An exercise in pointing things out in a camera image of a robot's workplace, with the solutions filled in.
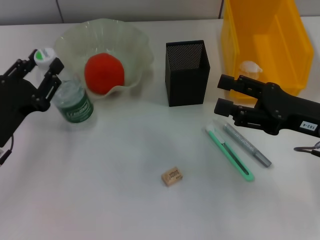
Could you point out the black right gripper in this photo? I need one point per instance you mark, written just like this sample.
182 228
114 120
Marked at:
280 112

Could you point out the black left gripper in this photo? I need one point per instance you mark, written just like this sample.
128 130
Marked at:
12 100

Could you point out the white paper ball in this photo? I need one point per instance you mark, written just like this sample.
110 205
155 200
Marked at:
250 68

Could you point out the clear green-label water bottle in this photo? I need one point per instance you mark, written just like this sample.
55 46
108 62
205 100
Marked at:
75 105

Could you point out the grey marker pen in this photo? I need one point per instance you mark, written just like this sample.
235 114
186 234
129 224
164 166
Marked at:
246 143

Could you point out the mint green utility knife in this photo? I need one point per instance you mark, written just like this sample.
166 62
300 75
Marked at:
232 157

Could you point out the red round ball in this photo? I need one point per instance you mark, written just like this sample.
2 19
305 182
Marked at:
103 73

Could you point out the tan eraser block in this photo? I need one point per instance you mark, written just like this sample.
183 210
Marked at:
172 177

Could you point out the black mesh pen holder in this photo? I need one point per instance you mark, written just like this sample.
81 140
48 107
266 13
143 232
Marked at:
187 85

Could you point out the pale green glass fruit plate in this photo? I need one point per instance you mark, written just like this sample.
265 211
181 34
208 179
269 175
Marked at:
105 37

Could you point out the yellow plastic bin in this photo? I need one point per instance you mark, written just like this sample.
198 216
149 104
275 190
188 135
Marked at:
275 37

